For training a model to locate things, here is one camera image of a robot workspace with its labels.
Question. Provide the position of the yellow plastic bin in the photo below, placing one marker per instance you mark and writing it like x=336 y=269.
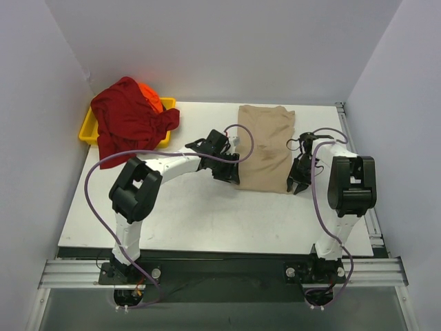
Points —
x=89 y=129

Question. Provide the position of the orange t shirt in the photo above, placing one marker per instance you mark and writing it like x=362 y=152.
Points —
x=151 y=97

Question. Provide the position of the aluminium frame rail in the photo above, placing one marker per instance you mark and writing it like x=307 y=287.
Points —
x=64 y=274

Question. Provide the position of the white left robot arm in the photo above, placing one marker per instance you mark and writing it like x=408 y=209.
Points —
x=135 y=190

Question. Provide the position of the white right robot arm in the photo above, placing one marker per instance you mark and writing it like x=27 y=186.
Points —
x=351 y=188

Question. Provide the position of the dark red t shirt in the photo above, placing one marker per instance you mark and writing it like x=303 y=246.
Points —
x=127 y=121

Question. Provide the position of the beige t shirt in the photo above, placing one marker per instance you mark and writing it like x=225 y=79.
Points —
x=264 y=136

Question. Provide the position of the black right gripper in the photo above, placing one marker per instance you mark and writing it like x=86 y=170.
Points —
x=300 y=174

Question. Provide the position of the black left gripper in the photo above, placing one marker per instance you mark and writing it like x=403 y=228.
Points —
x=227 y=169

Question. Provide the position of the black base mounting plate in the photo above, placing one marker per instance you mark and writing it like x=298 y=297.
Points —
x=213 y=277

